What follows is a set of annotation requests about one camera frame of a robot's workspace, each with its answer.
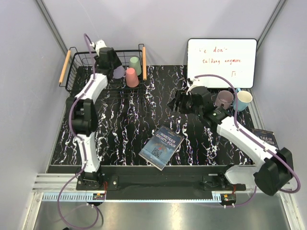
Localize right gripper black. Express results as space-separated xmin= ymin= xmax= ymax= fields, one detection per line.
xmin=167 ymin=89 xmax=202 ymax=117

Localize purple plastic cup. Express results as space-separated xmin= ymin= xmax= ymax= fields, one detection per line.
xmin=113 ymin=66 xmax=125 ymax=79

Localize pink ceramic mug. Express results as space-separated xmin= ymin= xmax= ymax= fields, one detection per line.
xmin=214 ymin=90 xmax=234 ymax=110

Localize light blue mug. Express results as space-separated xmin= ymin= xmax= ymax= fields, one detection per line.
xmin=233 ymin=88 xmax=253 ymax=112

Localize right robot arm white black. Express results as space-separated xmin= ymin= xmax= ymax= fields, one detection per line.
xmin=168 ymin=81 xmax=295 ymax=196

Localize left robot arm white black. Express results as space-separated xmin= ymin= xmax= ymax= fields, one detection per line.
xmin=66 ymin=35 xmax=125 ymax=190

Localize green plastic cup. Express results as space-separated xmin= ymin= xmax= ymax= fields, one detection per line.
xmin=129 ymin=57 xmax=142 ymax=75

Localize pink plastic cup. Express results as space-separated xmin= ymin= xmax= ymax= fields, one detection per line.
xmin=126 ymin=68 xmax=139 ymax=88

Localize Nineteen Eighty-Four book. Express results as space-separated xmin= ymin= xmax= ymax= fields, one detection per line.
xmin=139 ymin=126 xmax=184 ymax=171

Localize black marble pattern mat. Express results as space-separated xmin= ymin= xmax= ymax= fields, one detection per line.
xmin=47 ymin=64 xmax=255 ymax=166

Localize Tale of Two Cities book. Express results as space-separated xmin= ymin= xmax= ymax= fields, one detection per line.
xmin=251 ymin=128 xmax=279 ymax=149

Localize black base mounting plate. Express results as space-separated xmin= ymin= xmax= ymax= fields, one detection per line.
xmin=75 ymin=166 xmax=246 ymax=191

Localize black wire dish rack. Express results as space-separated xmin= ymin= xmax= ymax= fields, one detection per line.
xmin=60 ymin=44 xmax=145 ymax=99

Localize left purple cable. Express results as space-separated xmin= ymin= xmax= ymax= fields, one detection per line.
xmin=56 ymin=33 xmax=99 ymax=228

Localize purple cable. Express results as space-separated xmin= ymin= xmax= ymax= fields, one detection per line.
xmin=191 ymin=74 xmax=302 ymax=209
xmin=56 ymin=33 xmax=99 ymax=228

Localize white whiteboard black frame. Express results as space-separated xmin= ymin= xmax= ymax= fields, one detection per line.
xmin=187 ymin=38 xmax=258 ymax=89

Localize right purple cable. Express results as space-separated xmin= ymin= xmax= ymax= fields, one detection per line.
xmin=191 ymin=74 xmax=302 ymax=209

